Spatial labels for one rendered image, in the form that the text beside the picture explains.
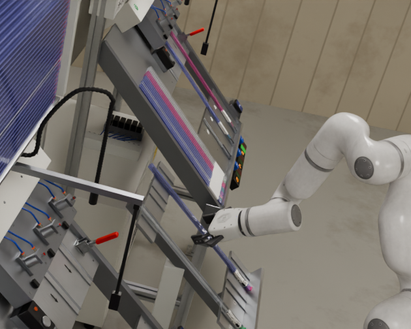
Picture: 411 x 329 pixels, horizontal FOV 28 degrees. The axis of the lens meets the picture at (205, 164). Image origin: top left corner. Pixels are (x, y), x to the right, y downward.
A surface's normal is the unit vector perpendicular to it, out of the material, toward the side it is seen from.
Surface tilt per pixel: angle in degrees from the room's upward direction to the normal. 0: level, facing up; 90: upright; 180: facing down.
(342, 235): 0
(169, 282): 90
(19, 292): 90
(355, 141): 70
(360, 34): 90
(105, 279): 90
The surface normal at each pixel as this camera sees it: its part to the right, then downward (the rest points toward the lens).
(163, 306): -0.13, 0.48
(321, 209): 0.23, -0.84
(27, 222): 0.82, -0.44
